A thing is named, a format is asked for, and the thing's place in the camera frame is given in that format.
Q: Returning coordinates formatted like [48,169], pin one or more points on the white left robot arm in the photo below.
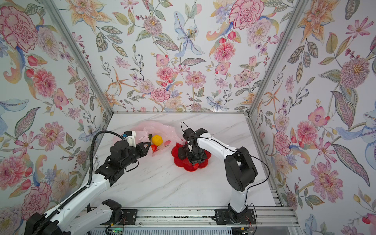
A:
[65,218]

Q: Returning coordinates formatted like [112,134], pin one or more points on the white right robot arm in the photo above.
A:
[239,166]

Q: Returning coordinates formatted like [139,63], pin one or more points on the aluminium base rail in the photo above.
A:
[202,221]

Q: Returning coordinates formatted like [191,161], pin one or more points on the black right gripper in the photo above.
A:
[193,161]

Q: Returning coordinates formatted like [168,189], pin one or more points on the aluminium frame post left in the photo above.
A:
[79,58]

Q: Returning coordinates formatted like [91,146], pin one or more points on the red orange pepper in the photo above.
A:
[154,148]

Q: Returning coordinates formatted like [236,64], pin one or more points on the aluminium frame post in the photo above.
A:
[79,58]
[275,59]

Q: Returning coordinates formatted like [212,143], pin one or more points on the yellow bell pepper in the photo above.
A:
[157,140]

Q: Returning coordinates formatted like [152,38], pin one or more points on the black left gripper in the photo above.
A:
[143,151]

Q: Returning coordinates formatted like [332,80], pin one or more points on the aluminium frame post right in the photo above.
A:
[275,59]

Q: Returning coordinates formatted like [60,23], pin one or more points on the pink plastic bag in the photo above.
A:
[160,135]

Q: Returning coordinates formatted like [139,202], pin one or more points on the red flower-shaped plate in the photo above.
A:
[185,163]

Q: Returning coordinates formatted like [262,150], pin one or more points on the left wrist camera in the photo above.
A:
[130,137]

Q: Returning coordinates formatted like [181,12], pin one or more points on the dark purple grape bunch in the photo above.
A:
[183,153]

